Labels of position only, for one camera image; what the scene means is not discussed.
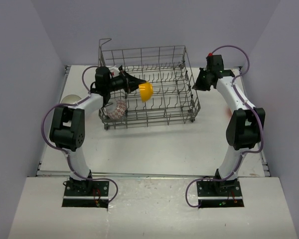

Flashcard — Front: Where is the yellow bowl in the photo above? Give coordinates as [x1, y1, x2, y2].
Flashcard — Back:
[139, 82, 153, 102]

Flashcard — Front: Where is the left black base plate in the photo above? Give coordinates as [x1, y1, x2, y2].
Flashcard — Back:
[63, 179, 109, 199]

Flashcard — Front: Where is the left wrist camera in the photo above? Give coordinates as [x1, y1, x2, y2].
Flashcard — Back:
[109, 66, 123, 77]

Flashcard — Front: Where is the teal white bowl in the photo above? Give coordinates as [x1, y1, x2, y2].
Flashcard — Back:
[61, 94, 81, 104]

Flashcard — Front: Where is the red patterned white bowl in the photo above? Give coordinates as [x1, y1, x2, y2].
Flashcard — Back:
[105, 99, 127, 120]

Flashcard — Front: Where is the grey wire dish rack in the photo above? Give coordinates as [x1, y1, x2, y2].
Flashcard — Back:
[99, 38, 200, 130]

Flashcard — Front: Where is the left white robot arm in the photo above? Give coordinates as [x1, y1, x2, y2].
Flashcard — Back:
[49, 66, 153, 196]

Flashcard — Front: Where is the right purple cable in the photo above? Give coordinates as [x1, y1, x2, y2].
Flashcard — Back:
[185, 45, 265, 208]

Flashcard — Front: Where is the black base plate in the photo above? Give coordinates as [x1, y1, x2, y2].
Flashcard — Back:
[63, 179, 109, 199]
[196, 178, 242, 197]

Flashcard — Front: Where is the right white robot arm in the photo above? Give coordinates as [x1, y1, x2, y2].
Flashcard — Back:
[192, 53, 266, 196]

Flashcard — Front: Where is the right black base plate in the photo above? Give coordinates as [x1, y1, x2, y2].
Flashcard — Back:
[196, 178, 242, 197]

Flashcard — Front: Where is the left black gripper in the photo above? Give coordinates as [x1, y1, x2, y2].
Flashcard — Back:
[105, 71, 145, 94]

